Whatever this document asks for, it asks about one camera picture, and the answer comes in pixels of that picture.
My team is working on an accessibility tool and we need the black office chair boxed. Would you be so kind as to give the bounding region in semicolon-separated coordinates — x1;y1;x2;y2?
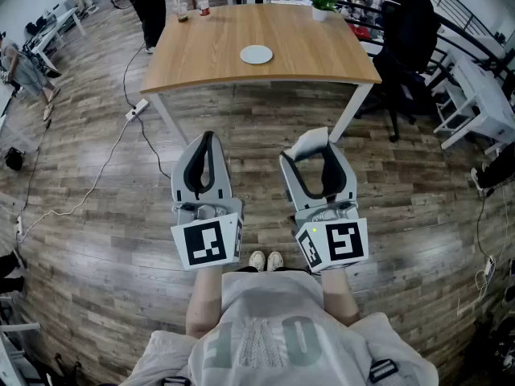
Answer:
356;0;442;143

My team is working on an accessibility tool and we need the person's white printed shirt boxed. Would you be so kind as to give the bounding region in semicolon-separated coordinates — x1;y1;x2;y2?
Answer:
128;269;439;386

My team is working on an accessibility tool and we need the black floor cable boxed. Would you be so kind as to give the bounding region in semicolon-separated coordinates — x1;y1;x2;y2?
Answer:
122;42;173;181

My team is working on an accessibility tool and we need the black bag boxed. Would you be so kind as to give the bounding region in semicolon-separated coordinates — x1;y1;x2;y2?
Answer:
4;146;25;172

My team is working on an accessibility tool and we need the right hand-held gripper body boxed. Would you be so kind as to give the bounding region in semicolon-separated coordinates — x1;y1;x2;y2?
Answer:
291;199;370;273

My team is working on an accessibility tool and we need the white floor cable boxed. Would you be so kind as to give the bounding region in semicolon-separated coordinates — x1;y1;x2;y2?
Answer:
15;118;132;245

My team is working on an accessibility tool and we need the green plant in white pot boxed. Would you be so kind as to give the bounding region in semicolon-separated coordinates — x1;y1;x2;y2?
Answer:
300;0;340;23

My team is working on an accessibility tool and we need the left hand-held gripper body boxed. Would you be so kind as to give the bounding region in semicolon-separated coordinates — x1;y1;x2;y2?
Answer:
171;198;245;272

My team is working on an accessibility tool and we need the person's left forearm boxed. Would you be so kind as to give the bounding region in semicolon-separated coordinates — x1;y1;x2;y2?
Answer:
185;265;225;339

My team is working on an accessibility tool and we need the white object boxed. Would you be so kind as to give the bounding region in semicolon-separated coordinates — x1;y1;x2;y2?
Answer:
289;126;331;162

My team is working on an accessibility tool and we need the white desk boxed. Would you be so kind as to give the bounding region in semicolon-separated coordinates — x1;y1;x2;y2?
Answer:
23;6;88;71
432;50;515;152

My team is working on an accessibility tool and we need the white round plate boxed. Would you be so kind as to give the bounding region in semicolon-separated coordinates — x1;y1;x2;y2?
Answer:
240;44;274;65

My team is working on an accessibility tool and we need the white table leg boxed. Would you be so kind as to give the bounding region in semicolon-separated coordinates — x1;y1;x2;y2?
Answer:
154;92;191;147
328;82;376;144

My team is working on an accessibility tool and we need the person's right forearm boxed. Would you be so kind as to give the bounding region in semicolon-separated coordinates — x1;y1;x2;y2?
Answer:
319;267;361;329

